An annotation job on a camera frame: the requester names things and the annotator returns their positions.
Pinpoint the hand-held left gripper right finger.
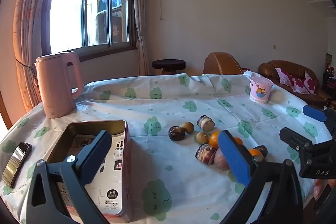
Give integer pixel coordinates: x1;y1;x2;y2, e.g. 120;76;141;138
217;130;305;224

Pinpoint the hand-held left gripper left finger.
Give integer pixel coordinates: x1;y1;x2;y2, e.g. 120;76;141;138
25;130;113;224

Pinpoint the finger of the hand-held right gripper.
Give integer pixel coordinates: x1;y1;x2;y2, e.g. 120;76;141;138
303;105;336;140
280;127;336;161

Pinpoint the purple passion fruit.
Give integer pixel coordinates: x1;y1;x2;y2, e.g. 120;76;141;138
214;148;231;171

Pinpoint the pink metal tin box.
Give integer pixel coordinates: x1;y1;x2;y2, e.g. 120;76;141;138
43;120;132;223

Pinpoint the small green lime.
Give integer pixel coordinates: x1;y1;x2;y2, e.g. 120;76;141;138
196;131;209;145

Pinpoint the brown round fruit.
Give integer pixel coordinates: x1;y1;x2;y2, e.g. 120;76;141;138
182;122;195;134

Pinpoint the dark wrinkled passion fruit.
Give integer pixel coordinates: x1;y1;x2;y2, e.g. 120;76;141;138
168;126;187;141

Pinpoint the person's right hand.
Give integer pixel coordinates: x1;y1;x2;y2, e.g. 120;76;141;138
314;179;332;199

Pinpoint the floral pink pillow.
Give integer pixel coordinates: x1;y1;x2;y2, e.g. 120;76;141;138
275;67;317;95

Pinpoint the dark cabinet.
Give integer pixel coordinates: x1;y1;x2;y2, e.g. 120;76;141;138
323;53;336;98

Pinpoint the pink cartoon cup with lid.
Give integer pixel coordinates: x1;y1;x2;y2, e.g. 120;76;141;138
249;76;273;104

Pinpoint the brown leather sofa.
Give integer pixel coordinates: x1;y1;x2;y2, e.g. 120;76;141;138
258;60;331;106

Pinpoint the pink electric kettle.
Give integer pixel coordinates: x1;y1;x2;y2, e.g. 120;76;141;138
35;51;84;119

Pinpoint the gold mirrored phone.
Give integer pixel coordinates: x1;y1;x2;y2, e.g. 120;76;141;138
2;142;32;188

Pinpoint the white cloud print tablecloth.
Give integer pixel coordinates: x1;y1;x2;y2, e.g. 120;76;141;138
0;70;334;224

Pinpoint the brown leather chair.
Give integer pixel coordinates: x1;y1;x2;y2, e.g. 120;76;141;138
203;52;243;75

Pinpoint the dark round stool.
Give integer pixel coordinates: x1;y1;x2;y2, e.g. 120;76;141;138
152;59;186;75

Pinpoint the beige narrow curtain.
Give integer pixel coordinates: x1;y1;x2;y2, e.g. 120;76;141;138
133;0;150;76

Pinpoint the pink long curtain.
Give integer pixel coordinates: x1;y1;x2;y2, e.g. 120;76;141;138
12;0;70;114

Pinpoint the sliding window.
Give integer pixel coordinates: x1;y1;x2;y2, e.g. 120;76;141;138
42;0;138;56

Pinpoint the air conditioner cable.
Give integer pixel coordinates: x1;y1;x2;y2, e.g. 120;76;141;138
146;0;168;21

